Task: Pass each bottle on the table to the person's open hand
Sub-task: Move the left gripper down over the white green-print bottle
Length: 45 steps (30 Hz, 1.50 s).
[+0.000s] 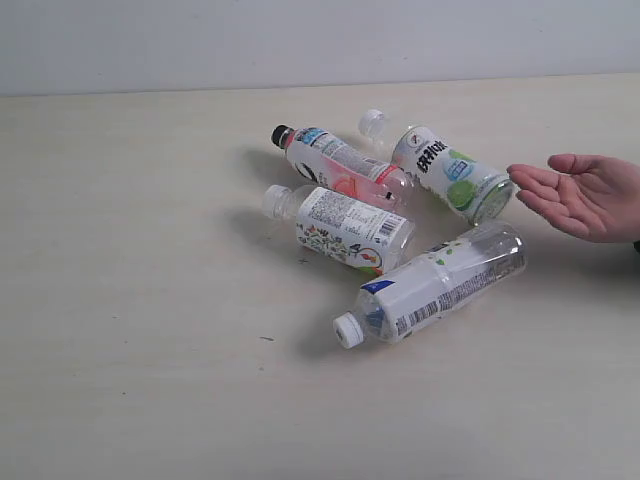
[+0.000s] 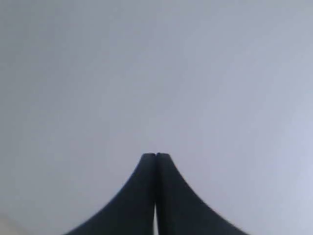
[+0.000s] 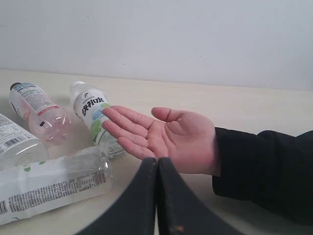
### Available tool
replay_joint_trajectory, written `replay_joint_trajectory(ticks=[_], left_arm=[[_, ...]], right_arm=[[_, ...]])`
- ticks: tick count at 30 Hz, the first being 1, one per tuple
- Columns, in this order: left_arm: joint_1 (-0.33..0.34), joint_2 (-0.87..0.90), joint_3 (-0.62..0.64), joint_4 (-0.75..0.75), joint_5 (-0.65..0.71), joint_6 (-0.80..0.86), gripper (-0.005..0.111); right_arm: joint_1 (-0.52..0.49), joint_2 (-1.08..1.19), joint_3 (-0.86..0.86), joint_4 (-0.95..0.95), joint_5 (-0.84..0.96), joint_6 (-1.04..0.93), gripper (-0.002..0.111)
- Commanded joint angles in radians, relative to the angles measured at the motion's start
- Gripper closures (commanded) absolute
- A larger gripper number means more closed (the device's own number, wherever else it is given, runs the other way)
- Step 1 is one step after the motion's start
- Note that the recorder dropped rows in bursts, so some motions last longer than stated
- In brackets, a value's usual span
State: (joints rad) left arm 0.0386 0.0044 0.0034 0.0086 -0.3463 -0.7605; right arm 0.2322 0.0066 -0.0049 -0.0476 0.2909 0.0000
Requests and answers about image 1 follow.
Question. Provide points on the person's open hand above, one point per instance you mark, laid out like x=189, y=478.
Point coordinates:
x=590, y=197

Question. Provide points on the large white label bottle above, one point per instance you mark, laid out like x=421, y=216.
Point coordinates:
x=433, y=284

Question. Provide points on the floral label clear bottle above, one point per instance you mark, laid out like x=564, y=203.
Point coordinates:
x=344, y=229

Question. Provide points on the pink peach drink bottle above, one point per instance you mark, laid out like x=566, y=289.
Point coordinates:
x=326, y=160

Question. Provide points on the lime label drink bottle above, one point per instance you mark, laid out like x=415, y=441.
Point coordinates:
x=474, y=190

